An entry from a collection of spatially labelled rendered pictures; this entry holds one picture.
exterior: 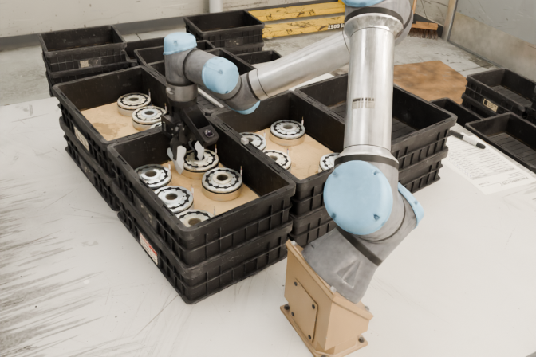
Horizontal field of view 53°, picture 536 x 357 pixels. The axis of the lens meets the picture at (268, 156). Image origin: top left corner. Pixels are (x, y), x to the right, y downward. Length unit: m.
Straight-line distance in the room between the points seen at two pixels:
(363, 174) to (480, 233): 0.73
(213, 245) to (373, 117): 0.45
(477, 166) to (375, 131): 0.94
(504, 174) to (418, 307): 0.69
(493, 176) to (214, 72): 1.02
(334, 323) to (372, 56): 0.52
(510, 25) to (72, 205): 3.68
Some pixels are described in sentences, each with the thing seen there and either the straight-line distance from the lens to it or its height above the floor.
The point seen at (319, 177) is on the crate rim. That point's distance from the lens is 1.28.
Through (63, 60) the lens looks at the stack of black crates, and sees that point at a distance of 2.93.
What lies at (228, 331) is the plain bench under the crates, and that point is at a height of 0.70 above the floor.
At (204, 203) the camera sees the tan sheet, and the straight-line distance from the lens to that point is 1.35.
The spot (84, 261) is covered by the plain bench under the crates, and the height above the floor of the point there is 0.70.
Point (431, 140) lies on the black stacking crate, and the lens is 1.61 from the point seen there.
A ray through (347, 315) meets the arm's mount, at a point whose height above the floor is 0.82.
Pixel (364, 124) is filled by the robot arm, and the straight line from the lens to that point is 0.99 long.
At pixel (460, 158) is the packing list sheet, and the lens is 1.91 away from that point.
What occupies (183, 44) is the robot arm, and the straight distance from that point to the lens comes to 1.26.
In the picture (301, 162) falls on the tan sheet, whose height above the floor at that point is 0.83.
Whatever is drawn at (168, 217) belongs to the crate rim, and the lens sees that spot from 1.16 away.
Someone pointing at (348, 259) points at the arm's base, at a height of 0.94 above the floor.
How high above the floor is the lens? 1.66
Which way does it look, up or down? 33 degrees down
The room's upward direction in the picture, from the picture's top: 3 degrees clockwise
